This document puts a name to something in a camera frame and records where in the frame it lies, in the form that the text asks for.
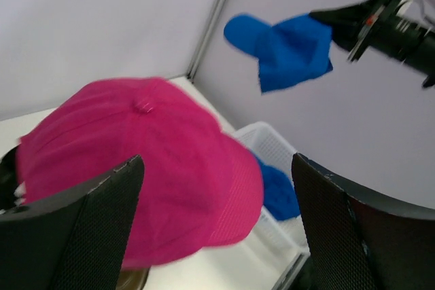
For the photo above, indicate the right aluminium frame post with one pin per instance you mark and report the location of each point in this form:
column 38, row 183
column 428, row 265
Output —
column 205, row 38

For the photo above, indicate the blue cap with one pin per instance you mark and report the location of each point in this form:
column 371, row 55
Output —
column 288, row 53
column 279, row 194

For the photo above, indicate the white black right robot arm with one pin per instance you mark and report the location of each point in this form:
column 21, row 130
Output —
column 421, row 57

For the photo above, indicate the white plastic perforated basket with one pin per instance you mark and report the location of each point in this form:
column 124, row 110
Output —
column 280, row 222

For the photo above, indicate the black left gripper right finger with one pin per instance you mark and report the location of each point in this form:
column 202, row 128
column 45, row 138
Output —
column 359, row 238

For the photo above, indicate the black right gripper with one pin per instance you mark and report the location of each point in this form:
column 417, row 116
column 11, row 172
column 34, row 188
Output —
column 371, row 23

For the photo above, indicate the brown wooden round stand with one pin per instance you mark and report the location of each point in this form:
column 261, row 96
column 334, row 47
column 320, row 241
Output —
column 132, row 279

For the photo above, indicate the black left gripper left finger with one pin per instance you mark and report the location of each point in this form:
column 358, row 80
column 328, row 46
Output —
column 75, row 239

